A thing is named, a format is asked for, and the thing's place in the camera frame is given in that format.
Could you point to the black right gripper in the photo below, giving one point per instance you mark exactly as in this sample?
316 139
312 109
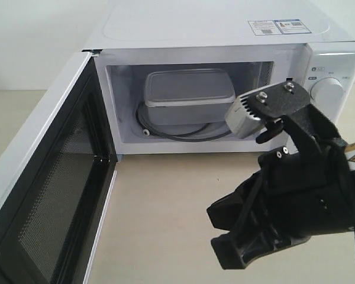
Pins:
281 206

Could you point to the white plastic lidded container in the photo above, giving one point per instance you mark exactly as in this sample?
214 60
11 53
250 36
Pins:
190 96

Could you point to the white microwave door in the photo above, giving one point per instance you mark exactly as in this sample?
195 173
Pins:
56 178

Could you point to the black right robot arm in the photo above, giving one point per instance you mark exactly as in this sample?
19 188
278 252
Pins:
291 198

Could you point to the glass microwave turntable plate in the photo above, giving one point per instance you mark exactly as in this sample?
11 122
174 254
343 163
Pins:
192 132

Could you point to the white microwave oven body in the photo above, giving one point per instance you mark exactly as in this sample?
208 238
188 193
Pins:
134 38

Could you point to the upper white control knob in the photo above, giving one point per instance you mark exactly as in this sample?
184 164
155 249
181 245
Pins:
326 90

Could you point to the blue white label sticker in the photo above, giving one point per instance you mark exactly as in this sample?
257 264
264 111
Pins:
278 27

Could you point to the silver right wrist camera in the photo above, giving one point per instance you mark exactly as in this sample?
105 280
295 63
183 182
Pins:
269 108

